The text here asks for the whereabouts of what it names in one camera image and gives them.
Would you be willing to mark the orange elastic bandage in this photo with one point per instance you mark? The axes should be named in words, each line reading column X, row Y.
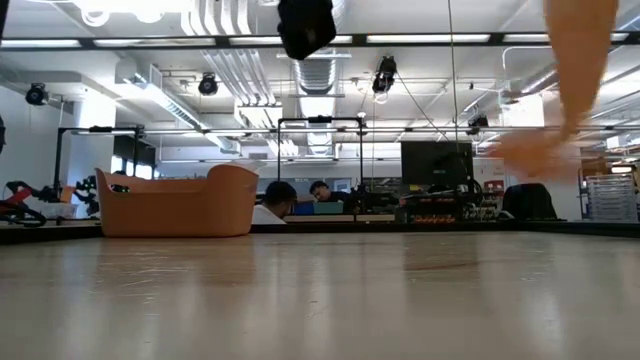
column 580, row 50

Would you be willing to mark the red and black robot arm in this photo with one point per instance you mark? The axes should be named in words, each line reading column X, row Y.
column 20, row 197

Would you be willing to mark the black ceiling spotlight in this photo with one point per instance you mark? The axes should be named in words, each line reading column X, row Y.
column 37, row 94
column 208, row 84
column 477, row 122
column 385, row 74

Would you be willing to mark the person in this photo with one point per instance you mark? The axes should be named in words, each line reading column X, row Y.
column 325, row 192
column 272, row 205

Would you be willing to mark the black display panel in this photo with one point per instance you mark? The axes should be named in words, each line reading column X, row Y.
column 425, row 160

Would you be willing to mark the black overhead beam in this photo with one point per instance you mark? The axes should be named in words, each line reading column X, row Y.
column 496, row 38

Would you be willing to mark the orange plastic basin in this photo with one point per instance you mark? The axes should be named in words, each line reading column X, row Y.
column 175, row 207

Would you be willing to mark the black office chair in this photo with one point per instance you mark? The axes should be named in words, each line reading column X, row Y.
column 530, row 200

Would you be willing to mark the black rectangular rig frame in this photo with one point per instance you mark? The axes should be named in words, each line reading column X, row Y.
column 59, row 150
column 279, row 150

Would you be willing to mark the black aluminium table frame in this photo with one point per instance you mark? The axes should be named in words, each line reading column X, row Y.
column 590, row 228

